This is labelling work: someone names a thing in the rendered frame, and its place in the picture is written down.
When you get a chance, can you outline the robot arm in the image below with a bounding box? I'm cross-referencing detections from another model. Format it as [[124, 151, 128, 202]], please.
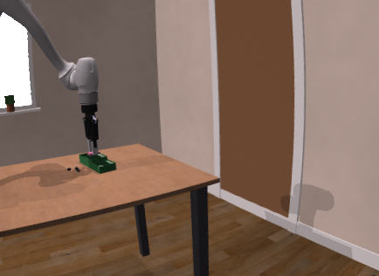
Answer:
[[0, 0, 99, 105]]

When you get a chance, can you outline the green three-compartment bin rack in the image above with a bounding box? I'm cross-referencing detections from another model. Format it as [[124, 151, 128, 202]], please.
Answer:
[[79, 153, 116, 174]]

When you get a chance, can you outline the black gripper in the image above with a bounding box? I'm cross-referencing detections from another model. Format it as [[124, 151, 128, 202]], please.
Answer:
[[81, 104, 99, 155]]

